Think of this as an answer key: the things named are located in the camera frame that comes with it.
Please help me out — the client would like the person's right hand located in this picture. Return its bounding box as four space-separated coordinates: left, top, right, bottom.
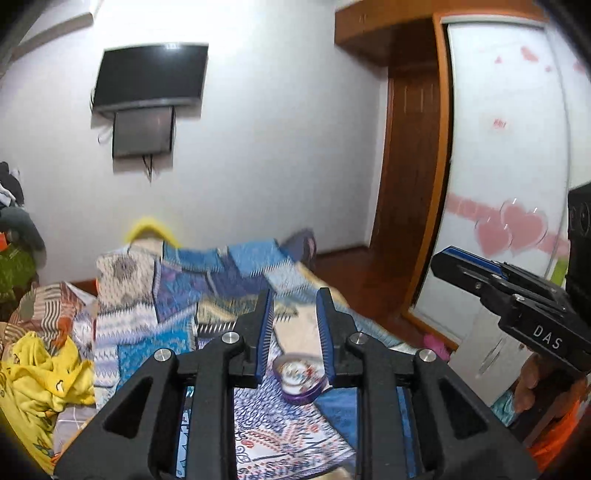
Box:
514 354 549 415

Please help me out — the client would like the yellow plastic ring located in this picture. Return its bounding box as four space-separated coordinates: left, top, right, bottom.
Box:
126 216 179 246

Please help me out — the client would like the yellow cloth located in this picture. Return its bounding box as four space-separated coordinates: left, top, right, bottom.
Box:
0 329 96 476

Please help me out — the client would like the dark jacket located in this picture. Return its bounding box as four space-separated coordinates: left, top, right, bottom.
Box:
0 161 25 207

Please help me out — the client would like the striped orange bedsheet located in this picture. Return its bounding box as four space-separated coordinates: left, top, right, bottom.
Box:
0 281 100 352

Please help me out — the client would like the white air conditioner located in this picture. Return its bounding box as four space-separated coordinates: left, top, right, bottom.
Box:
7 0 96 64

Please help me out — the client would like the wooden door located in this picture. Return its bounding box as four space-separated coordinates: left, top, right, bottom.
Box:
368 68 445 325

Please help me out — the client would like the purple round tin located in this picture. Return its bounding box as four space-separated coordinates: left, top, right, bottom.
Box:
272 353 329 406

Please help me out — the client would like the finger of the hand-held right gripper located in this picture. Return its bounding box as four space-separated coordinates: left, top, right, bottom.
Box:
442 246 570 306
431 251 514 320

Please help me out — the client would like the green patterned bag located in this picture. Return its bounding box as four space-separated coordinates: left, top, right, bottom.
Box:
0 246 38 302

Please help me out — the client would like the black wall television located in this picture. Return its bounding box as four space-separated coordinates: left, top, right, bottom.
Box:
91 42 209 114

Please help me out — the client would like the wooden overhead cabinet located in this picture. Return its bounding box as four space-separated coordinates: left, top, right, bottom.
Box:
334 0 445 68

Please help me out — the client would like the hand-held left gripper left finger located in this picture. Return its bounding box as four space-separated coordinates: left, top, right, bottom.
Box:
53 288 276 480

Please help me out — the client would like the patchwork blanket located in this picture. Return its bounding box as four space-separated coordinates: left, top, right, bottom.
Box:
52 237 417 480

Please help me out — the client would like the dark patterned pillow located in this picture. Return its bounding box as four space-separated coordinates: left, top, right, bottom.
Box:
281 229 320 274

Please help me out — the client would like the white wardrobe with heart stickers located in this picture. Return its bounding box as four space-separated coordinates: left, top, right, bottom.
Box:
401 11 591 352

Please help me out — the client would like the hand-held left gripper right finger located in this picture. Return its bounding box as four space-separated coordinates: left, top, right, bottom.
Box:
316 287 541 480

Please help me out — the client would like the small black monitor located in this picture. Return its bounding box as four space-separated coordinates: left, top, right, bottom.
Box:
112 106 175 159

